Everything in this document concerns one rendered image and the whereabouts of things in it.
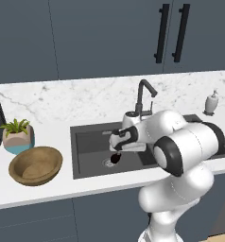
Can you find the potted green plant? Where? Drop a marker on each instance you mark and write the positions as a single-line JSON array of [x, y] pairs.
[[18, 138]]

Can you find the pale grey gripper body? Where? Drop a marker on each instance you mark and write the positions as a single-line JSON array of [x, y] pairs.
[[130, 147]]

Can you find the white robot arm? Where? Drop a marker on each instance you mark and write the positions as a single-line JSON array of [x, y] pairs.
[[190, 145]]

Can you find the dark grey sink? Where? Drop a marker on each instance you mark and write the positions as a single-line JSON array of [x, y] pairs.
[[89, 151]]

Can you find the dark blue wall cupboard door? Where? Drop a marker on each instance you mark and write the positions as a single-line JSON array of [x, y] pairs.
[[108, 38], [209, 34], [21, 41]]

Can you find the grey soap dispenser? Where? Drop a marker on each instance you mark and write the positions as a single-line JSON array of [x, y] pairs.
[[211, 103]]

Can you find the brown wooden bowl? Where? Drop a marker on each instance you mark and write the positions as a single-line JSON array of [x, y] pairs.
[[35, 165]]

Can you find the dark avocado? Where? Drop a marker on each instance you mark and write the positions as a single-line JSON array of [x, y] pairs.
[[115, 159]]

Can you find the black tap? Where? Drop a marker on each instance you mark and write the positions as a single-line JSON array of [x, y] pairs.
[[143, 91]]

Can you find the dark blue base cupboard front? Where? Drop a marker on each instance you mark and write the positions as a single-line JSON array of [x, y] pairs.
[[32, 223], [212, 201], [108, 214]]

